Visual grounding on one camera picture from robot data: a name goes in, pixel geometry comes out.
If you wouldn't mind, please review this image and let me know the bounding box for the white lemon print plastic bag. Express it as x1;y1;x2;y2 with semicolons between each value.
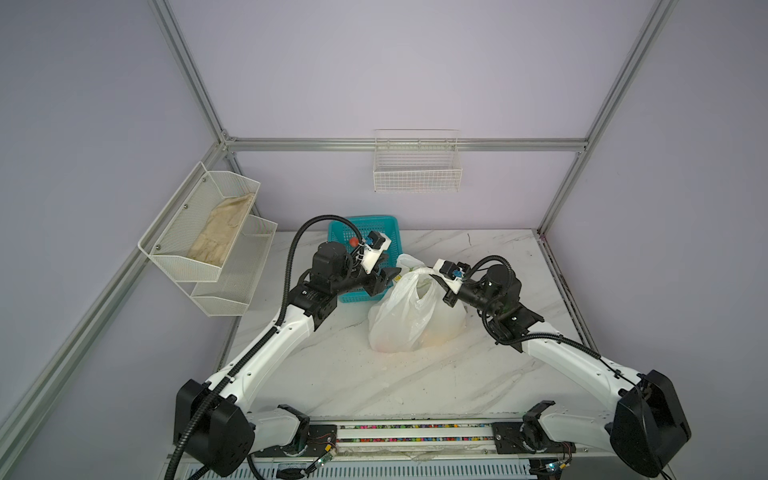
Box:
368;254;468;353

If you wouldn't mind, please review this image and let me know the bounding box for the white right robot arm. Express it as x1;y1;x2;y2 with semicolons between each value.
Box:
440;255;692;478

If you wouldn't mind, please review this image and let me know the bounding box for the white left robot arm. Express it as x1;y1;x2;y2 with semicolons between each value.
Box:
165;235;400;479

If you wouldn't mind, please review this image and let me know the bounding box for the teal plastic fruit basket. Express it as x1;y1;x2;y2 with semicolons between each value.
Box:
327;215;400;304

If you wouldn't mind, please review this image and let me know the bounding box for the white mesh lower shelf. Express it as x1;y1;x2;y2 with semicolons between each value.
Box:
191;215;278;317

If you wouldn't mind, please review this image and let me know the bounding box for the white mesh shelf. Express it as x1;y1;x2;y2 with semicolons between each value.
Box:
191;215;278;317
138;163;260;283

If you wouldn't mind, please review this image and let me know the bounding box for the beige cloth in shelf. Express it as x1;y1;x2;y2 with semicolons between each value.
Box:
187;193;256;267

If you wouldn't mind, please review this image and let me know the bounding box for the white mesh upper shelf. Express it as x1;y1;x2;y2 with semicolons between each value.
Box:
138;163;260;283

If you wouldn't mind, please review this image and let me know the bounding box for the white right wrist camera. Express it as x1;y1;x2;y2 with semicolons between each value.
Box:
433;259;470;294

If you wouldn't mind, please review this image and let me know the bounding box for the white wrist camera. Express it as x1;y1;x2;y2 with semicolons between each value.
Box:
361;230;391;274
433;259;470;294

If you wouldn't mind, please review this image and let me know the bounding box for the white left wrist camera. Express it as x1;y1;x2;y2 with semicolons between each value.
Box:
361;230;391;274

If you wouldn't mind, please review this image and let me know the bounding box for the black left corrugated cable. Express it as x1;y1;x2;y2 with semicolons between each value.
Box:
163;214;367;480

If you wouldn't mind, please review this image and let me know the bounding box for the white wire wall basket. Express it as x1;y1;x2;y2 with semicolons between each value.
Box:
373;129;463;193

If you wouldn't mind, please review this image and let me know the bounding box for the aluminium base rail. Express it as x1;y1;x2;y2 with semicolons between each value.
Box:
161;418;667;480

